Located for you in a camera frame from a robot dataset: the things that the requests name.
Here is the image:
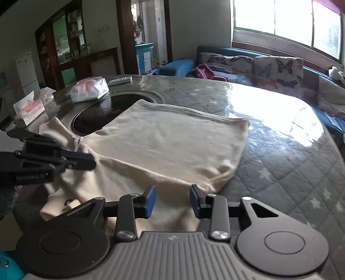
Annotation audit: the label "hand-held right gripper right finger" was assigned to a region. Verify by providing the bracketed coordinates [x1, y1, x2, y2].
[189, 184, 281, 241]

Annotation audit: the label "blue small cabinet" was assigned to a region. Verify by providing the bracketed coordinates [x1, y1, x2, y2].
[135, 42, 155, 73]

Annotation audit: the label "black round hotplate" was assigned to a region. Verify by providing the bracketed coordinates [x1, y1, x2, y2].
[71, 93, 165, 136]

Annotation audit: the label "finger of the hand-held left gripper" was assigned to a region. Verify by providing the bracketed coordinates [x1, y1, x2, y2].
[15, 153, 97, 172]
[6, 129, 93, 162]

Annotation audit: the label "white refrigerator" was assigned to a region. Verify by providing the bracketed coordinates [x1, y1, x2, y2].
[15, 51, 41, 95]

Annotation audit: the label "dark wooden display cabinet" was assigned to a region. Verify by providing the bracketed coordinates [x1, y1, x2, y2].
[34, 0, 120, 92]

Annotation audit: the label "cream shirt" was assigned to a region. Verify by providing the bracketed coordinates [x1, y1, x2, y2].
[39, 99, 250, 235]

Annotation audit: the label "pink cloth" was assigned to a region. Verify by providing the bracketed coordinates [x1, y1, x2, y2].
[188, 64, 228, 82]

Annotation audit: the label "white plush toy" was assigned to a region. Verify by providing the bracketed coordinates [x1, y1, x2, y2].
[328, 65, 345, 84]

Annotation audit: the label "blue corner sofa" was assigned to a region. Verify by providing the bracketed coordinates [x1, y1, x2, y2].
[152, 46, 345, 140]

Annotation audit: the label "flat butterfly print cushion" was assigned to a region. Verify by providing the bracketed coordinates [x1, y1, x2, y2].
[198, 52, 255, 87]

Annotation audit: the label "grey quilted star table cover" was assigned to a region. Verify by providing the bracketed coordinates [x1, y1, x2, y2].
[12, 75, 345, 280]

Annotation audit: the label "pink wrapped tissue pack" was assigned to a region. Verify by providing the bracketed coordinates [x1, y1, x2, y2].
[66, 78, 110, 103]

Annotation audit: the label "grey cushion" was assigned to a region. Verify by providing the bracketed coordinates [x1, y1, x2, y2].
[317, 75, 345, 117]

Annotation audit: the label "grey flat box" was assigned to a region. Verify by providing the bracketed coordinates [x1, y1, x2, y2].
[108, 76, 133, 87]

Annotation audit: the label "large butterfly print cushion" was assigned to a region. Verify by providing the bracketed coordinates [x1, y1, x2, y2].
[253, 56, 305, 99]

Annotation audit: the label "window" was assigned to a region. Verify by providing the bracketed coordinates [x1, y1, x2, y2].
[232, 0, 343, 61]

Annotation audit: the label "teal object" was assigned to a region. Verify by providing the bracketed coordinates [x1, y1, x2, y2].
[0, 250, 25, 280]

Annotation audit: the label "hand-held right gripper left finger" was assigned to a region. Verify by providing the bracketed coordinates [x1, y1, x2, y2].
[63, 184, 157, 241]

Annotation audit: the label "brown wooden door frame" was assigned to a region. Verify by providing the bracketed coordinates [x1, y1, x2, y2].
[116, 0, 173, 76]

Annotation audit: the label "open tissue pack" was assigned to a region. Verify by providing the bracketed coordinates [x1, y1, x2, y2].
[35, 87, 56, 107]
[13, 90, 46, 127]

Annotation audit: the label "hanging clothes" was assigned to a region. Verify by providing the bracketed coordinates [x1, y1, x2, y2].
[133, 15, 146, 45]

